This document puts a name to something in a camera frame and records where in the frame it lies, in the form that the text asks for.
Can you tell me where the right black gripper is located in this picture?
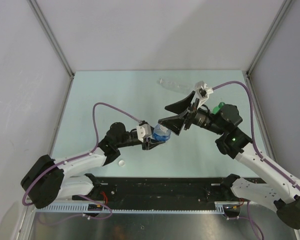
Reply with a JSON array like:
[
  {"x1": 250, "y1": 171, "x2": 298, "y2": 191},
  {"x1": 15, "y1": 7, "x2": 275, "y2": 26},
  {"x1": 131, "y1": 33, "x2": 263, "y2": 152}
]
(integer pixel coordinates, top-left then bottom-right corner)
[{"x1": 158, "y1": 91, "x2": 226, "y2": 136}]

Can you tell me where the clear bottle with blue label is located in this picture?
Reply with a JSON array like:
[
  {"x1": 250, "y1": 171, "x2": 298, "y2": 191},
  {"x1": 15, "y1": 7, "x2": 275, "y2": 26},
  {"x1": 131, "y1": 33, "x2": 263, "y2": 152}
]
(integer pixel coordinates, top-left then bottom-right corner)
[{"x1": 152, "y1": 124, "x2": 171, "y2": 142}]

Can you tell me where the white bottle cap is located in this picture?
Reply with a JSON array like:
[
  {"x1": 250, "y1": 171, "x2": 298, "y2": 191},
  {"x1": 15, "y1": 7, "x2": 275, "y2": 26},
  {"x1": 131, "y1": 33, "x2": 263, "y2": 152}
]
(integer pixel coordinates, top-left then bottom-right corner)
[
  {"x1": 158, "y1": 124, "x2": 169, "y2": 133},
  {"x1": 118, "y1": 160, "x2": 125, "y2": 167}
]

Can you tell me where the green plastic bottle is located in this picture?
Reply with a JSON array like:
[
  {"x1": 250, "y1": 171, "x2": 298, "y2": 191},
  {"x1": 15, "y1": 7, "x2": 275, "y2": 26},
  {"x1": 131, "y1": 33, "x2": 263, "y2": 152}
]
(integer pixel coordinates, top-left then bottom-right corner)
[{"x1": 212, "y1": 104, "x2": 221, "y2": 115}]

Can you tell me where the green bottle cap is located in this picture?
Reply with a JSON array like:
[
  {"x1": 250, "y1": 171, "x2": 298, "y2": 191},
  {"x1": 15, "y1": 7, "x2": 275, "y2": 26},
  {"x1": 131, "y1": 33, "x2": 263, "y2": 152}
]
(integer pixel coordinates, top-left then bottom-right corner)
[{"x1": 218, "y1": 102, "x2": 225, "y2": 108}]

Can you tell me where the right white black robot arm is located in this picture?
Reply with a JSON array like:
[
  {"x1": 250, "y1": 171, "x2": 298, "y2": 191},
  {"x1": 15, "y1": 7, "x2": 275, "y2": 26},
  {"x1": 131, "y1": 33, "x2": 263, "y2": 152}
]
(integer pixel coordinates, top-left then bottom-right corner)
[{"x1": 158, "y1": 92, "x2": 300, "y2": 230}]

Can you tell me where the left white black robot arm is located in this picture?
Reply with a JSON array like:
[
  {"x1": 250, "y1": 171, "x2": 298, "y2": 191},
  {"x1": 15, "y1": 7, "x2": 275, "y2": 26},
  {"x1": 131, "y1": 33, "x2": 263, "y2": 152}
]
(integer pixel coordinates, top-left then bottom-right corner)
[{"x1": 20, "y1": 121, "x2": 165, "y2": 209}]

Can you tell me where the clear unlabelled plastic bottle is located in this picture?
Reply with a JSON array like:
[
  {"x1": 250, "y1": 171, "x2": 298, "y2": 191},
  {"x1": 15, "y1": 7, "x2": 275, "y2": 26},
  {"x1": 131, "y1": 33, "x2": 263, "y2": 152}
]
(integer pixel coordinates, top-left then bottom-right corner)
[{"x1": 157, "y1": 78, "x2": 193, "y2": 95}]

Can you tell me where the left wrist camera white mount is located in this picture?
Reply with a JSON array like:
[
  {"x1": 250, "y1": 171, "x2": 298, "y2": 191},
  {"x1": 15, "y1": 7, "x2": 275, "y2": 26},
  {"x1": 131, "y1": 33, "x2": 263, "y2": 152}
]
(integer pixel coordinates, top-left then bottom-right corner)
[{"x1": 136, "y1": 121, "x2": 152, "y2": 142}]

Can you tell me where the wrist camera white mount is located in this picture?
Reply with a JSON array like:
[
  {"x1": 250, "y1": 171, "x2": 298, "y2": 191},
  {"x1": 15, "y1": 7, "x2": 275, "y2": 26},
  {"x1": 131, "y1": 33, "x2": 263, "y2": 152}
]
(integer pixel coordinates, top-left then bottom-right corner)
[
  {"x1": 194, "y1": 81, "x2": 214, "y2": 108},
  {"x1": 136, "y1": 121, "x2": 152, "y2": 142}
]

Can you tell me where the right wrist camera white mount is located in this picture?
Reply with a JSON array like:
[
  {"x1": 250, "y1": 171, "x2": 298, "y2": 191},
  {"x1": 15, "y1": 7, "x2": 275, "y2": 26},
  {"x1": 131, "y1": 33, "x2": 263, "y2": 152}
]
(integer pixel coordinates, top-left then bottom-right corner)
[{"x1": 194, "y1": 81, "x2": 214, "y2": 108}]

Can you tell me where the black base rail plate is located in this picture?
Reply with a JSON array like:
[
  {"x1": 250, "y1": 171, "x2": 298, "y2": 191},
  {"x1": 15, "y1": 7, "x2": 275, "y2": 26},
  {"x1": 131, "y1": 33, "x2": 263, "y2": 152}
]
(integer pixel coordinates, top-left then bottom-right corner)
[{"x1": 85, "y1": 173, "x2": 244, "y2": 208}]

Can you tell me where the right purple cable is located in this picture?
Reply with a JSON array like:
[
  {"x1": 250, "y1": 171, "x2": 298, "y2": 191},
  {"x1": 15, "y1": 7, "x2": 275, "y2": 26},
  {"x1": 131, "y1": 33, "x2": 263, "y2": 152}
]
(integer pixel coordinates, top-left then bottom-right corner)
[{"x1": 211, "y1": 80, "x2": 300, "y2": 198}]

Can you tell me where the purple cable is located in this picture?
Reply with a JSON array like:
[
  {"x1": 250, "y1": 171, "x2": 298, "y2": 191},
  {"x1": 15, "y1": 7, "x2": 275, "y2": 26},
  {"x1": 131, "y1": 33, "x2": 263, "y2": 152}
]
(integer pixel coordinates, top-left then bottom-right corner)
[
  {"x1": 211, "y1": 80, "x2": 300, "y2": 198},
  {"x1": 22, "y1": 102, "x2": 143, "y2": 206}
]

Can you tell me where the grey slotted cable duct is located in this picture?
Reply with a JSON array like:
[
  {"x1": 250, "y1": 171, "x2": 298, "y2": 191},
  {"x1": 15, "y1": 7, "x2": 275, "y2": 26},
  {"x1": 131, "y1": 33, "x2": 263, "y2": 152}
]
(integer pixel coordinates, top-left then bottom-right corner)
[{"x1": 36, "y1": 202, "x2": 225, "y2": 214}]

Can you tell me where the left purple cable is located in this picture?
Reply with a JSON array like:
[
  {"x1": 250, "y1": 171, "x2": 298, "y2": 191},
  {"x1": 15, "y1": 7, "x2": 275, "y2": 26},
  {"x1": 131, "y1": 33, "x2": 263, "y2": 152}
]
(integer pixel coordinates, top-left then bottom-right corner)
[{"x1": 22, "y1": 102, "x2": 143, "y2": 206}]

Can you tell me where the right aluminium frame post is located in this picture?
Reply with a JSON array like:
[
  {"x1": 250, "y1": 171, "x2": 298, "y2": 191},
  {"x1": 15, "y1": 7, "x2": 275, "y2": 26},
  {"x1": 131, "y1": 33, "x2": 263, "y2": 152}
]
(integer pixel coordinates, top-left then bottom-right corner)
[{"x1": 245, "y1": 0, "x2": 293, "y2": 76}]

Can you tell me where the aluminium frame post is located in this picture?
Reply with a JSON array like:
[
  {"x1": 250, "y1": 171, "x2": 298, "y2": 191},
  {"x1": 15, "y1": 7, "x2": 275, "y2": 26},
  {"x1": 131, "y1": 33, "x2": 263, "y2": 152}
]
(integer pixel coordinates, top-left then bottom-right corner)
[
  {"x1": 245, "y1": 0, "x2": 293, "y2": 76},
  {"x1": 27, "y1": 0, "x2": 75, "y2": 77}
]

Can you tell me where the left aluminium frame post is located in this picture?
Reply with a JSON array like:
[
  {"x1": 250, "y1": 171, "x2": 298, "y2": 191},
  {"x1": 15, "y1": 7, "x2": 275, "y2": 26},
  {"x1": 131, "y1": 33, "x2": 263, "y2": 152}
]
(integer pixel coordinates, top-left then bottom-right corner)
[{"x1": 27, "y1": 0, "x2": 75, "y2": 77}]

